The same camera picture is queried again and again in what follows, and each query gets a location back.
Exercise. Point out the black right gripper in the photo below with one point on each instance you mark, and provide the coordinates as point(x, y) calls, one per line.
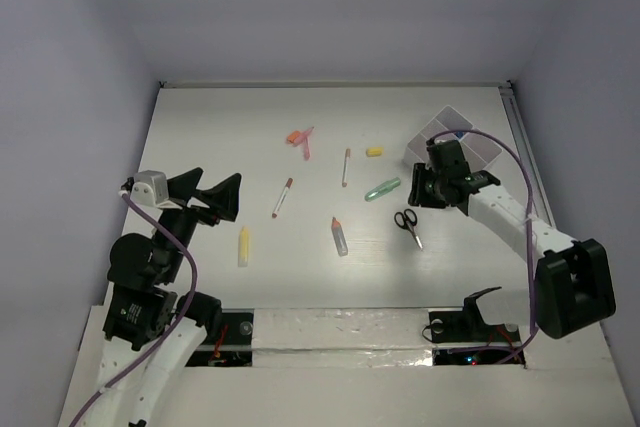
point(418, 195)

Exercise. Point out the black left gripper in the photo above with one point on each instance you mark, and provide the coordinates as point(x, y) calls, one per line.
point(195, 210)

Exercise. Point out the white brown-capped marker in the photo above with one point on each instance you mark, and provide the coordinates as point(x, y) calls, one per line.
point(345, 170)
point(282, 198)

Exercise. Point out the pink highlighter pen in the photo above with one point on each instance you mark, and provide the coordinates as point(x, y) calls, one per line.
point(306, 146)

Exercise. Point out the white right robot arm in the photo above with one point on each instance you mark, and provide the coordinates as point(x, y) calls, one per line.
point(569, 281)

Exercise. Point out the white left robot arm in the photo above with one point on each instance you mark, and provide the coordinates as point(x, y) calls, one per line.
point(156, 317)

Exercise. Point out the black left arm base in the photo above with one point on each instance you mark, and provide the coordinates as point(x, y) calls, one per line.
point(232, 345)

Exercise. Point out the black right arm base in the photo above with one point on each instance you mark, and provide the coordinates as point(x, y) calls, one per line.
point(461, 337)

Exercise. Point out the green correction tape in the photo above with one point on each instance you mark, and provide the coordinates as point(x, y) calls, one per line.
point(382, 189)

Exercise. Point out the white divided organizer tray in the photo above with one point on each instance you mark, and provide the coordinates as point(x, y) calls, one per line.
point(479, 152)

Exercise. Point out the yellow highlighter cap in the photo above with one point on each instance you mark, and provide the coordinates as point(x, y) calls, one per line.
point(374, 152)

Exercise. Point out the yellow highlighter pen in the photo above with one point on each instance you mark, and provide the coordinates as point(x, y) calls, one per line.
point(243, 247)

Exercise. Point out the grey orange-tip marker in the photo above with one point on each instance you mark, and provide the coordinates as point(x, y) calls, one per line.
point(339, 238)

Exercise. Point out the orange marker cap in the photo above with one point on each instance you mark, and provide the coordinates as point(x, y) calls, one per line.
point(291, 138)

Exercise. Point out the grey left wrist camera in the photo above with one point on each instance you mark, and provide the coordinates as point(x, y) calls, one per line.
point(148, 188)

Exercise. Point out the aluminium rail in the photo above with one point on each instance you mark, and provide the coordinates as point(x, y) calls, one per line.
point(523, 146)

